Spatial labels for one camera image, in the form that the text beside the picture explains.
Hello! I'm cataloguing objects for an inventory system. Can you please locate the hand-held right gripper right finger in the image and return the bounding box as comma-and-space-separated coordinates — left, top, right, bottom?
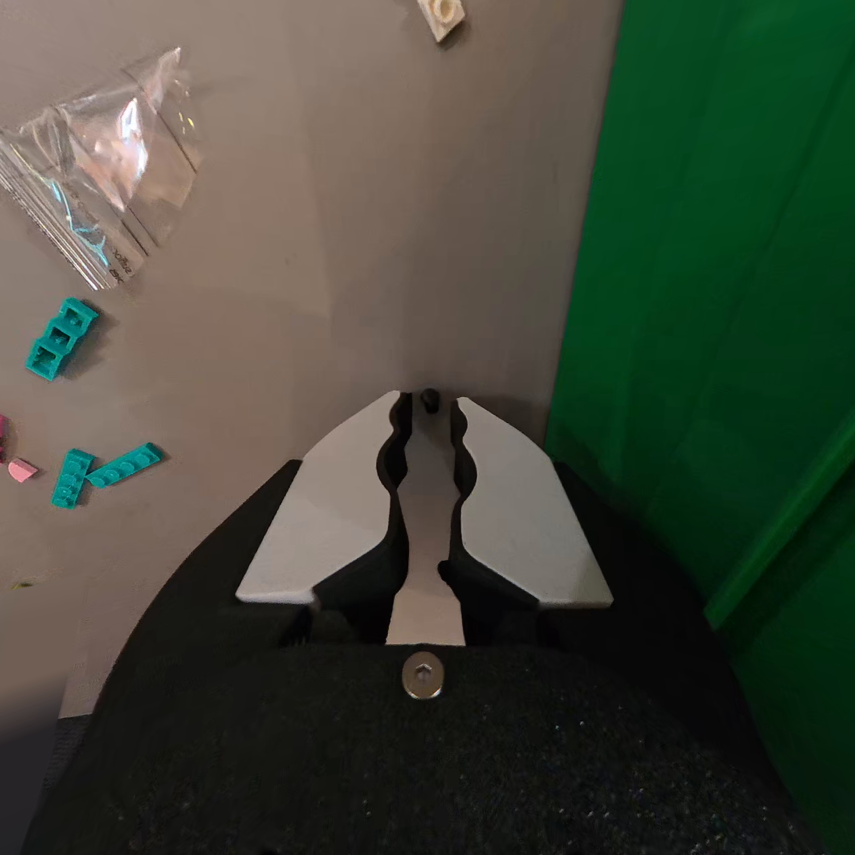
437, 397, 614, 645

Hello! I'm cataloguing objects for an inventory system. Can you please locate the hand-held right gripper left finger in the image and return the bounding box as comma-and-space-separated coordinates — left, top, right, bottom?
235, 391, 412, 645

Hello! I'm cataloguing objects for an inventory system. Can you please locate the small teal lego piece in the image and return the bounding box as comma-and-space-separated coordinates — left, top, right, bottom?
85, 441, 165, 489

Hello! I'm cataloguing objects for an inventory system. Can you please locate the teal lego plate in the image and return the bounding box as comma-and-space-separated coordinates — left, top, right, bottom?
24, 297, 100, 383
51, 448, 97, 510

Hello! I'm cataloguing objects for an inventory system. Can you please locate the small white square lego plate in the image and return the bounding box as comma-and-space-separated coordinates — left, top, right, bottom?
417, 0, 468, 43

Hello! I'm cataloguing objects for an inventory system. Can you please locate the green plastic bin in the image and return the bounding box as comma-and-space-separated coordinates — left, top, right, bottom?
543, 0, 855, 855

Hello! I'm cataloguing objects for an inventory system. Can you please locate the clear plastic bag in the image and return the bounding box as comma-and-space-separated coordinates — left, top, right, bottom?
0, 45, 203, 292

